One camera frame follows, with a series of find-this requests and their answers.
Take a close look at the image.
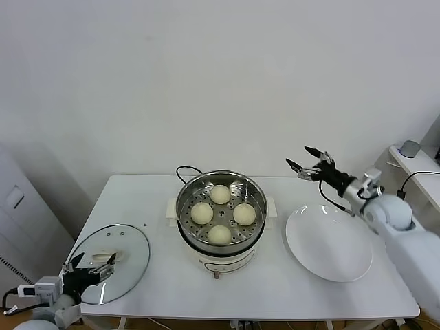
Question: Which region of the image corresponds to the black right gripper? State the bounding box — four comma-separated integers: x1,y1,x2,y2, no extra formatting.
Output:
285,146,357,199

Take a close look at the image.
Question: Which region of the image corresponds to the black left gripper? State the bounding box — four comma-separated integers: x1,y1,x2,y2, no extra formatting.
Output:
61,252,117,296

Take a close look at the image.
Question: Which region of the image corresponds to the round glass pot lid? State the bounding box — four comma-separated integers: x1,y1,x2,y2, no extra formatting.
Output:
65,224,151,305

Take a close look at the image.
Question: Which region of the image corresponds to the white steamed baozi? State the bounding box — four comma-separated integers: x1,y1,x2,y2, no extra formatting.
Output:
207,225,232,245
210,184,231,206
190,201,215,226
233,203,257,227

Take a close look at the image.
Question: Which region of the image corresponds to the perforated steel steamer basket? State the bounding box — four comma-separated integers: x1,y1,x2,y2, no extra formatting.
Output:
175,169,267,254

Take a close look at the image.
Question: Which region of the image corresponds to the white grey cabinet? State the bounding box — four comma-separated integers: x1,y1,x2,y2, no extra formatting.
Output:
0,146,75,293

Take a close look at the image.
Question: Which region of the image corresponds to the round white plate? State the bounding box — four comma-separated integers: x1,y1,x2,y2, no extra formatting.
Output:
285,204,373,283

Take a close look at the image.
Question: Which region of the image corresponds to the grey black monitor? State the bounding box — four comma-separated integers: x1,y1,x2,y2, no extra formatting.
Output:
421,115,440,159

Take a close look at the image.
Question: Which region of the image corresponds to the cream electric cooker pot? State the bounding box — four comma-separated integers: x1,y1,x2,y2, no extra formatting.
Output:
166,197,278,280

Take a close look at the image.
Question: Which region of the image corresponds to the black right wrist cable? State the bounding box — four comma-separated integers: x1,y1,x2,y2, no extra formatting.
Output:
318,180,355,218

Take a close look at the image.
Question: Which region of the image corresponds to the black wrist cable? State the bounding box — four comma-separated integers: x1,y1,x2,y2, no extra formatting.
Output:
318,180,355,218
1,287,20,316

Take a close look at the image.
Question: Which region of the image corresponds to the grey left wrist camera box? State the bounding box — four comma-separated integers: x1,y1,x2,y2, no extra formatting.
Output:
16,276,65,305

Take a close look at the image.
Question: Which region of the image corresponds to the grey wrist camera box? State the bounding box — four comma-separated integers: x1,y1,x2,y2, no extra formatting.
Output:
359,167,384,199
16,276,65,305

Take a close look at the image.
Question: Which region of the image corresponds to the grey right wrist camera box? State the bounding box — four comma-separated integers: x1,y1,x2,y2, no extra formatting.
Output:
359,167,384,199

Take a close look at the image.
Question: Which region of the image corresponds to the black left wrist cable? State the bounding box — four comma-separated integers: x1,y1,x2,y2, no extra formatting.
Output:
1,287,20,316

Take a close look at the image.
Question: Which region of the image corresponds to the black cable with adapter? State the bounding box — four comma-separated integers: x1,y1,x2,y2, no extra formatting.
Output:
397,170,440,200

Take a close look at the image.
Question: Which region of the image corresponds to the black cooker power cable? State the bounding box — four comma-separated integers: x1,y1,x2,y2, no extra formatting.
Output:
175,166,204,186

